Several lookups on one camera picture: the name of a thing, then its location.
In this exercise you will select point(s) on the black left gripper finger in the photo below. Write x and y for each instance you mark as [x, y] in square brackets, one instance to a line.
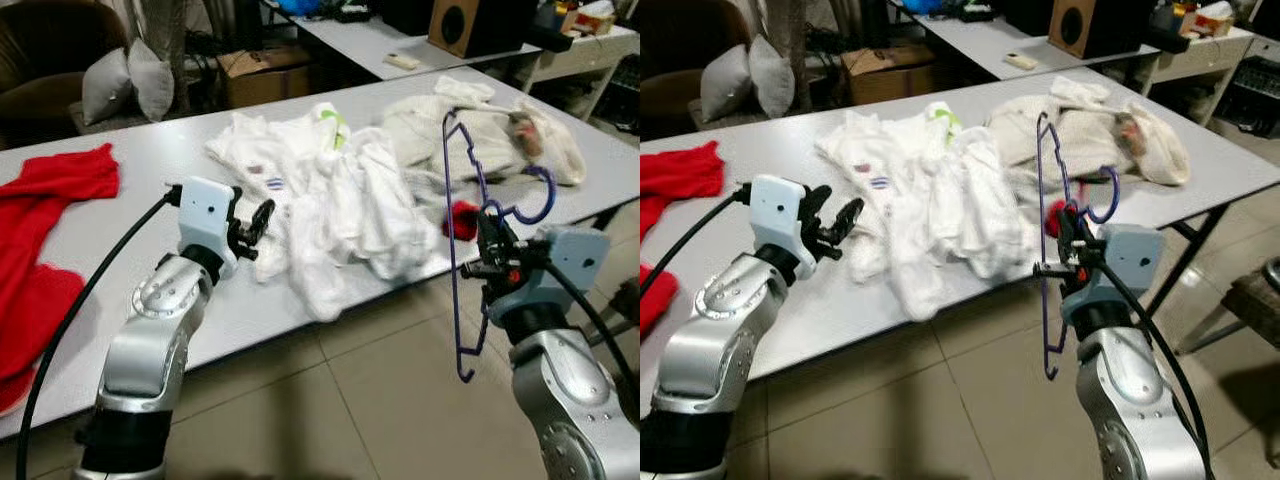
[238, 205]
[263, 220]
[850, 220]
[818, 205]

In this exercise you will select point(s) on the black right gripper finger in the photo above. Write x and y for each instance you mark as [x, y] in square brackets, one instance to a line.
[1064, 228]
[485, 228]
[1080, 235]
[502, 235]

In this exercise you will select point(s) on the white t-shirt with flag prints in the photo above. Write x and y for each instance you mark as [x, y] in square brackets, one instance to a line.
[860, 150]
[250, 150]

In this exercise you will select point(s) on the purple velvet hanger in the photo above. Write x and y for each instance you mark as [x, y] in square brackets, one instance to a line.
[553, 192]
[1118, 192]

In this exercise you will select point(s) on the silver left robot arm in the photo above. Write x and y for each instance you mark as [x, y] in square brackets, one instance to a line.
[720, 340]
[150, 340]

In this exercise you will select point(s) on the small red fabric piece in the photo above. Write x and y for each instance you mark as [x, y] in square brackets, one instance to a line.
[463, 222]
[1055, 220]

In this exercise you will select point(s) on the white garment with green label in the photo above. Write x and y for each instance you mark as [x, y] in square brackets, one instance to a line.
[380, 200]
[985, 200]

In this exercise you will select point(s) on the black metal table leg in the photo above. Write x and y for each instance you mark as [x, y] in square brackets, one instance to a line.
[605, 218]
[1185, 265]

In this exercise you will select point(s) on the cream knit garment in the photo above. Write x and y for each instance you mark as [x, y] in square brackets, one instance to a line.
[1150, 150]
[420, 130]

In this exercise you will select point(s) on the brown cardboard box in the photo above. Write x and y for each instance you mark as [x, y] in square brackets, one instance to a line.
[265, 80]
[890, 78]

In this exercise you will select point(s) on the light grey cushion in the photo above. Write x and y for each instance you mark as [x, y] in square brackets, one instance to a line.
[152, 80]
[108, 90]
[772, 78]
[727, 88]

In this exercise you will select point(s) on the plain red crumpled garment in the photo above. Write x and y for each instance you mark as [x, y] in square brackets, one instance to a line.
[60, 185]
[680, 175]

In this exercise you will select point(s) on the small white remote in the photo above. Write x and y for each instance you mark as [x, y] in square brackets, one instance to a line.
[402, 62]
[1022, 61]

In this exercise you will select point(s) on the brown wooden stool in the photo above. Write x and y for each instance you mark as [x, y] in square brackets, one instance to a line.
[1255, 300]

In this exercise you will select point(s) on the grey textured throw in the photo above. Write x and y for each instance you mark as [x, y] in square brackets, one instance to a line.
[800, 25]
[165, 25]

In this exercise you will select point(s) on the white desk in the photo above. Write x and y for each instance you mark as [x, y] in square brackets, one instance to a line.
[370, 45]
[985, 45]

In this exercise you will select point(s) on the brown wooden speaker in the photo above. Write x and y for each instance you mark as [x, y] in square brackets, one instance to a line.
[465, 25]
[1085, 25]

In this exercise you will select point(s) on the dark brown armchair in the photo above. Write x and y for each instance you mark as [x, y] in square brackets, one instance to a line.
[680, 50]
[50, 60]

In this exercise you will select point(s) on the colourful printed box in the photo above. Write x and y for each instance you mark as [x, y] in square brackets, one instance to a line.
[590, 18]
[1200, 18]

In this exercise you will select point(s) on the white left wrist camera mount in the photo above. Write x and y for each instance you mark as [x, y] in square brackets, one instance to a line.
[205, 215]
[778, 215]

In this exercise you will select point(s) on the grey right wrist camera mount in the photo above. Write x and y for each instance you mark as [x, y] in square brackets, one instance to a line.
[575, 260]
[1135, 258]

